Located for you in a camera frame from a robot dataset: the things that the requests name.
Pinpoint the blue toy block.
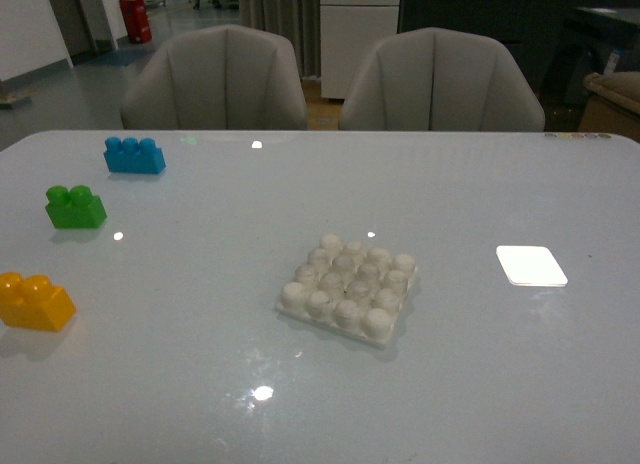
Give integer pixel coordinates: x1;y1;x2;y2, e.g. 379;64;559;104
104;136;166;175

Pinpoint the white drawer cabinet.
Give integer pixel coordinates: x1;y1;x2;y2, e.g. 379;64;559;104
320;0;400;99

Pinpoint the red bin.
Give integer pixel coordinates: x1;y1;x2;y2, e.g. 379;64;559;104
119;0;152;44

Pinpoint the left grey armchair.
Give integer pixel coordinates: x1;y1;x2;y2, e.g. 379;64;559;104
120;25;307;130

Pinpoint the right grey armchair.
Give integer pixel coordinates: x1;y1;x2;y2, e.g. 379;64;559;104
339;28;545;132

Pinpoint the white studded base plate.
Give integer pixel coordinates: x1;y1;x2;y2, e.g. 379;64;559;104
276;234;418;348

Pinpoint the dark counter cabinet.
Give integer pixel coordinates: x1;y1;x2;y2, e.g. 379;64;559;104
398;0;639;106

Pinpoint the green toy block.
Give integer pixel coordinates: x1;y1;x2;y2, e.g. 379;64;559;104
45;185;107;229

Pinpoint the grey curtain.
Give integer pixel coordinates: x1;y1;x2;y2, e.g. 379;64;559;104
239;0;321;78

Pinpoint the coloured sticker strip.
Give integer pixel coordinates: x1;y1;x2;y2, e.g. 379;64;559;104
544;132;612;140

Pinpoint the yellow toy block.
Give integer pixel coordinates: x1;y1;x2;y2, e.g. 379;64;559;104
1;272;76;332

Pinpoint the grey armchair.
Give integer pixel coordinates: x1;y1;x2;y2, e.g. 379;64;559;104
339;28;545;132
120;25;307;130

